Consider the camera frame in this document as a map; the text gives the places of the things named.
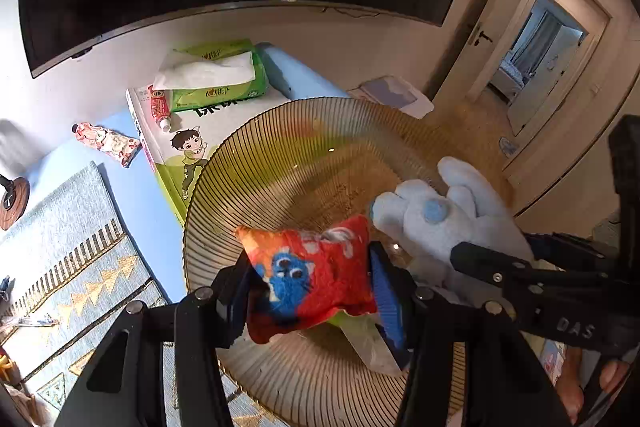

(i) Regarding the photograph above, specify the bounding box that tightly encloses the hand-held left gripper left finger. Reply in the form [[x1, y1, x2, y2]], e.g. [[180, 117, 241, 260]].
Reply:
[[52, 251, 261, 427]]

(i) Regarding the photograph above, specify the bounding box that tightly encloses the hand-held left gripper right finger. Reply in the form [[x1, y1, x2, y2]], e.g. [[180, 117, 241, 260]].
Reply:
[[369, 243, 572, 427]]

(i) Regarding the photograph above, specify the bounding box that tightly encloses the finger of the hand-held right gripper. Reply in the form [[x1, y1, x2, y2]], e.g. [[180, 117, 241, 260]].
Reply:
[[522, 232, 623, 277], [450, 241, 617, 304]]

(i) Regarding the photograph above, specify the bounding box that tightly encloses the white plush toy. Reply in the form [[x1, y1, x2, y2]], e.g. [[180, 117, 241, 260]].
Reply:
[[370, 156, 536, 308]]

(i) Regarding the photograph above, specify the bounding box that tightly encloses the red blue plush pillow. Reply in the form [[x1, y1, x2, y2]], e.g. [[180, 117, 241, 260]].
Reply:
[[235, 214, 378, 345]]

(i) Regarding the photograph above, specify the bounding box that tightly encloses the amber ribbed glass bowl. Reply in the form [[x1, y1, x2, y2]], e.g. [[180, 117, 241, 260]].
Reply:
[[182, 97, 516, 427]]

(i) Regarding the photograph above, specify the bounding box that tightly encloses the blue desktop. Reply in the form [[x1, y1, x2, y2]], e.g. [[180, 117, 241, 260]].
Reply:
[[0, 42, 351, 308]]

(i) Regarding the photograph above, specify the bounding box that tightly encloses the person's right hand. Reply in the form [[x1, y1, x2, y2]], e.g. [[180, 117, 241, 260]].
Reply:
[[555, 348, 632, 426]]

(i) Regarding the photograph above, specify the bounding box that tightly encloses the clear plastic packet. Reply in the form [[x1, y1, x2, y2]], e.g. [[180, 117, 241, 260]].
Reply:
[[342, 314, 408, 375]]

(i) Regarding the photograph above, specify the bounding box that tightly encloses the children's cartoon book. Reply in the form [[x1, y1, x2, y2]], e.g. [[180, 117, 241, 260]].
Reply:
[[125, 84, 296, 228]]

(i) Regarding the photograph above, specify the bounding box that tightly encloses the blue patterned mat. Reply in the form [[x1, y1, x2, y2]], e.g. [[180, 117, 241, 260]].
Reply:
[[0, 161, 281, 427]]

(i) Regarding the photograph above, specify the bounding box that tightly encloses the white flat scale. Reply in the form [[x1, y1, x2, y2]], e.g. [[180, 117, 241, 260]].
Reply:
[[347, 76, 435, 118]]

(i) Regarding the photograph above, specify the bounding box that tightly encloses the pink printed snack packet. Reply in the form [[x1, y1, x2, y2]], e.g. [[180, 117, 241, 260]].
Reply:
[[71, 122, 143, 168]]

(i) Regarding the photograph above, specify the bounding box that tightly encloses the clear ballpoint pen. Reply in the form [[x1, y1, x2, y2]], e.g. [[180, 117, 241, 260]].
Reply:
[[0, 313, 57, 334]]

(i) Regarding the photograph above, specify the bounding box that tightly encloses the green tissue pack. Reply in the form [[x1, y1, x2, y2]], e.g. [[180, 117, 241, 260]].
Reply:
[[152, 38, 269, 114]]

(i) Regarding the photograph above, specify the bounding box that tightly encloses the red white tube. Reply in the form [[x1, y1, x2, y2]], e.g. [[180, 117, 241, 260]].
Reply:
[[149, 89, 174, 131]]

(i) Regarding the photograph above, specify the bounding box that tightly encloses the black door handle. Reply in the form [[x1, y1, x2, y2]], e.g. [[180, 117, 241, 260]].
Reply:
[[471, 22, 494, 46]]

